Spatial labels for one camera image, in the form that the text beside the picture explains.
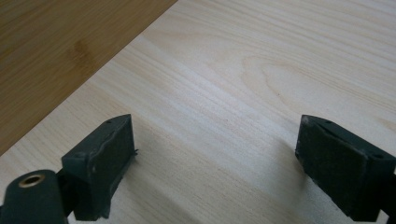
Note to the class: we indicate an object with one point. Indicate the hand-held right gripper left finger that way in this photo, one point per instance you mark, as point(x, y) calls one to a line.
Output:
point(102, 165)

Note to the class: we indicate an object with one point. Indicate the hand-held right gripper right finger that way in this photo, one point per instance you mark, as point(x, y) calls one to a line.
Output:
point(336, 161)

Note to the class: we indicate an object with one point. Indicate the wooden box with window lid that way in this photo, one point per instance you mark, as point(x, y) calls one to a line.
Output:
point(56, 56)

